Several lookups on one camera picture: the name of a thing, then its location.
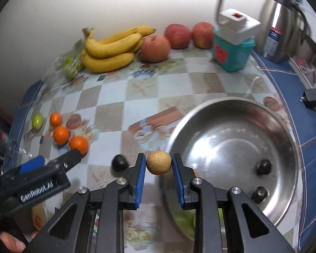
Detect checkered printed tablecloth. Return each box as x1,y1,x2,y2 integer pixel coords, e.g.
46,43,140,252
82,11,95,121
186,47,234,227
9,49,290,253

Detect yellow banana bunch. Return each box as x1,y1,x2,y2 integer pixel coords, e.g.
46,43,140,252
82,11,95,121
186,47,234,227
80,26,156,73

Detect crumpled clear plastic bag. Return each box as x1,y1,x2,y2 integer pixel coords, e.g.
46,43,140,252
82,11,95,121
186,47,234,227
0,126,32,164

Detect teal plastic box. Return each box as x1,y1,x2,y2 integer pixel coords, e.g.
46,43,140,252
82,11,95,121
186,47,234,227
213,28,255,72

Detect orange tangerine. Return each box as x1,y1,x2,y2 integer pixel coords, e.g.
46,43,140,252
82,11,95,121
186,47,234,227
53,126,70,145
69,136,89,155
50,112,63,127

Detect person's left hand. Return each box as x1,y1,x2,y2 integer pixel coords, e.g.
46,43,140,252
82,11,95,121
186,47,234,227
0,230,26,253

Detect clear bag of green fruits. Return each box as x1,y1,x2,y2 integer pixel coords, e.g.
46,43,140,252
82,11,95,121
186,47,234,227
42,49,86,83

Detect stainless steel thermos jug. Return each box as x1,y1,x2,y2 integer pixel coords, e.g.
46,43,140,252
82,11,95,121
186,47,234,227
254,0,312,64

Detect small green jujube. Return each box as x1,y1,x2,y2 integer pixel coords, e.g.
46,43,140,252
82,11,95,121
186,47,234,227
32,113,44,130

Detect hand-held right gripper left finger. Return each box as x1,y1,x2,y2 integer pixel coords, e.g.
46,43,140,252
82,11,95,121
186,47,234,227
29,153,147,253

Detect stainless steel basin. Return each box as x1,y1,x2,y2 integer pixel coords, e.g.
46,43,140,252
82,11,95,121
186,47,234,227
162,97,298,230

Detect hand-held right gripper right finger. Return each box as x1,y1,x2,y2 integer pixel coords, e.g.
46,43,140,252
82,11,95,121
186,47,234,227
172,153,295,253

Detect black charger adapter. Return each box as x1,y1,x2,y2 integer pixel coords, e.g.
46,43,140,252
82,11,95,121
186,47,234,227
300,88,316,108

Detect blue tablecloth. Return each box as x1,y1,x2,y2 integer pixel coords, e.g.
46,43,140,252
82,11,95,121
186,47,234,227
9,50,316,243

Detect pink peach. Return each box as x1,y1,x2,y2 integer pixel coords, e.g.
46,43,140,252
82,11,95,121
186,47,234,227
139,34,171,63

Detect dark purple plum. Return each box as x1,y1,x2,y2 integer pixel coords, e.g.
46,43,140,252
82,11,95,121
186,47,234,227
111,154,129,171
253,186,268,203
256,159,272,176

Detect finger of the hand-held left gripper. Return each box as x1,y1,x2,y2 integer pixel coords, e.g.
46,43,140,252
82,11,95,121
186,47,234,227
43,149,83,174
18,155,46,174

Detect white gooseneck plug lamp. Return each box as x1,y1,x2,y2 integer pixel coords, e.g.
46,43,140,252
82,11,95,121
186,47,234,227
213,0,246,28

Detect large green jujube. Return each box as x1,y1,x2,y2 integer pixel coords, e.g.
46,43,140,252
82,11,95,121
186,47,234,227
171,208,224,240

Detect red apple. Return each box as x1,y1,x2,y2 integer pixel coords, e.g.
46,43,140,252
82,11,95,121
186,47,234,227
191,22,215,50
165,24,191,50

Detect clear bag with red contents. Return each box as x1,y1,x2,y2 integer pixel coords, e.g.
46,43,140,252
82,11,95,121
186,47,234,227
295,55,316,77

